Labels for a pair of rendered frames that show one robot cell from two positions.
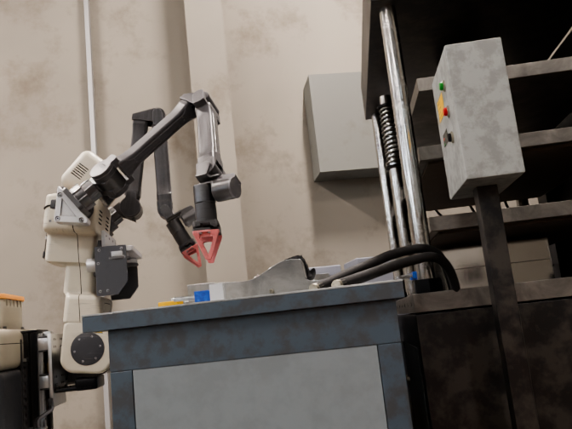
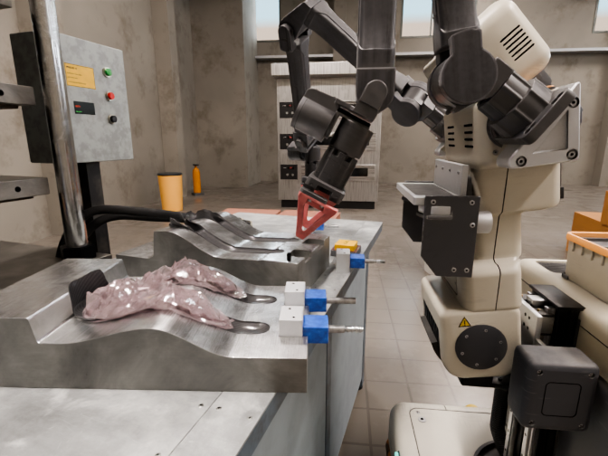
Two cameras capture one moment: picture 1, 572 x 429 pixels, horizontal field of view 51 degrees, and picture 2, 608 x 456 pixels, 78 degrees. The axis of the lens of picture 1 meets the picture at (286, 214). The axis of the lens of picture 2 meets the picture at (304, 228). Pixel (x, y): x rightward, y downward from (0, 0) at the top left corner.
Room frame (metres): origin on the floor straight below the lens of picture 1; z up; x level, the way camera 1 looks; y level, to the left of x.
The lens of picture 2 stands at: (2.94, 0.50, 1.15)
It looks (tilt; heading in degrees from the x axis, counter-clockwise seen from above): 13 degrees down; 193
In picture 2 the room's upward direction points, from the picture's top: straight up
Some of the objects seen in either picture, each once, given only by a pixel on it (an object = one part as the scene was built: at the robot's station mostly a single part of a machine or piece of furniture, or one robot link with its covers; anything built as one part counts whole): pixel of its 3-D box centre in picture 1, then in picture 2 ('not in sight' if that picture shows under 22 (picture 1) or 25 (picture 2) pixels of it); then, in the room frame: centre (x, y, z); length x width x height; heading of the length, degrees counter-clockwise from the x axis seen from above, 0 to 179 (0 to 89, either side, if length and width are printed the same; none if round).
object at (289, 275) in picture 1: (270, 285); (226, 246); (2.05, 0.08, 0.87); 0.50 x 0.26 x 0.14; 84
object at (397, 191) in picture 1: (403, 230); not in sight; (2.76, -0.53, 1.10); 0.05 x 0.05 x 1.30
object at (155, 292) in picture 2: not in sight; (166, 288); (2.41, 0.13, 0.90); 0.26 x 0.18 x 0.08; 102
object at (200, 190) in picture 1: (206, 194); (311, 154); (1.58, 0.21, 1.10); 0.07 x 0.06 x 0.07; 65
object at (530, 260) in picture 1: (478, 269); not in sight; (2.52, -0.77, 0.87); 0.50 x 0.27 x 0.17; 84
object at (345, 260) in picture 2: not in sight; (360, 261); (1.97, 0.43, 0.83); 0.13 x 0.05 x 0.05; 98
